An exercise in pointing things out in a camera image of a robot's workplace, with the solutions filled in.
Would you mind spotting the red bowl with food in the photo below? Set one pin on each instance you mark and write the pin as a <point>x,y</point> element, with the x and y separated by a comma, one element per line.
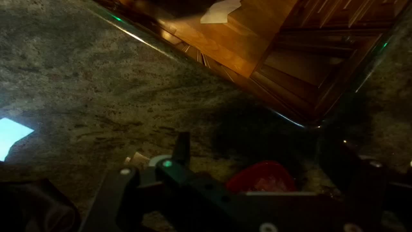
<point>262,176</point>

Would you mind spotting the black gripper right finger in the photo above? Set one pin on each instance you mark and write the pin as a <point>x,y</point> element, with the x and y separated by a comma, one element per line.
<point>348,167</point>

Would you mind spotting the crumpled white paper scrap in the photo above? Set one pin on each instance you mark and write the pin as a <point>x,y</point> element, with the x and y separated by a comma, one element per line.
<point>220,10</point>

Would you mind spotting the white paper sheet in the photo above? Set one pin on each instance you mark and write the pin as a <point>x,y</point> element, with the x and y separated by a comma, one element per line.
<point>10,136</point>

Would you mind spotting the wooden lower cabinets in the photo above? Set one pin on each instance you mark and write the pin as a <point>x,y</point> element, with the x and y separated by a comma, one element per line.
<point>310,64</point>

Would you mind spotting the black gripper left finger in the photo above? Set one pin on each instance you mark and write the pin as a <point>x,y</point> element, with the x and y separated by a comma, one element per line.
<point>182,148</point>

